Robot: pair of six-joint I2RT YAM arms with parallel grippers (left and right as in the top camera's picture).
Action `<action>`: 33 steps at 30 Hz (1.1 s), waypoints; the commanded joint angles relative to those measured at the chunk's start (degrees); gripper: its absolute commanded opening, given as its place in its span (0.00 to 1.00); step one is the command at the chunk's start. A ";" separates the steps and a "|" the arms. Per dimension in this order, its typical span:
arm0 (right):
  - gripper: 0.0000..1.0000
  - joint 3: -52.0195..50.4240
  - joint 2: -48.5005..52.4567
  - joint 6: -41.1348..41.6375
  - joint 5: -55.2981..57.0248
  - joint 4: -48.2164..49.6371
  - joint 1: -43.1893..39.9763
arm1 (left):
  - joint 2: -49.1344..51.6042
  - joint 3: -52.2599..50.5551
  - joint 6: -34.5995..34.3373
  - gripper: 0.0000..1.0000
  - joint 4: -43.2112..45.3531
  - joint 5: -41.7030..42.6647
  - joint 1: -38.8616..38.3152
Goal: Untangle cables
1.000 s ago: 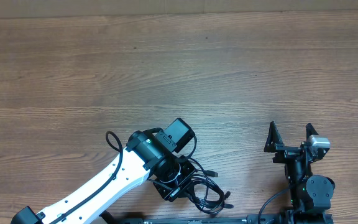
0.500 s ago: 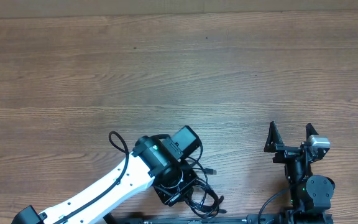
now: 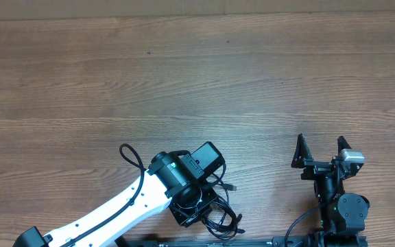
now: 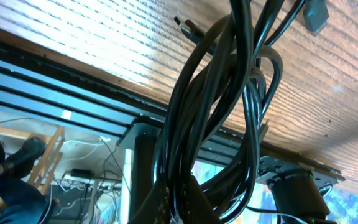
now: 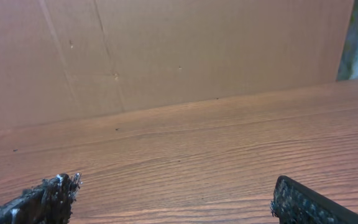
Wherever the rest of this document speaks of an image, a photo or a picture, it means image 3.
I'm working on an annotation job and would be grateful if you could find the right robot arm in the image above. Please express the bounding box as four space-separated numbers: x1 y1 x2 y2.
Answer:
284 133 370 246

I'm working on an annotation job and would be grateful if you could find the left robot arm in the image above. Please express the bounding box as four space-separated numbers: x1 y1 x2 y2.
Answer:
14 144 225 247

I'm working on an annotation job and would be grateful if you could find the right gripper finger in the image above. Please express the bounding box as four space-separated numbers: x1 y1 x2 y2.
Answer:
337 136 351 154
291 133 313 168

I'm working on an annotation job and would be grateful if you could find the black USB cable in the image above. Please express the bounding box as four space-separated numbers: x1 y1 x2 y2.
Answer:
200 163 246 240

